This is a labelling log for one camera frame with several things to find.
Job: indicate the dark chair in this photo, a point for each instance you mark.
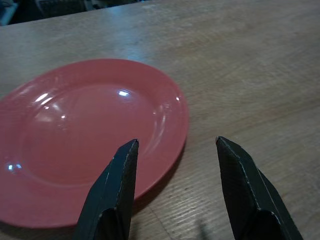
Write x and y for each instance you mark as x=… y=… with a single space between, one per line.
x=47 y=8

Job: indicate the red round plate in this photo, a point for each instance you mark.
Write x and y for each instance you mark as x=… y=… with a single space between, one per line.
x=82 y=142

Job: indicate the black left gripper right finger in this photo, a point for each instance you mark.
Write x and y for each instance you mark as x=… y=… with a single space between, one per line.
x=247 y=195

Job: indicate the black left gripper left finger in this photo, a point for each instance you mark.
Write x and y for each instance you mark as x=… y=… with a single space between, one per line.
x=117 y=190

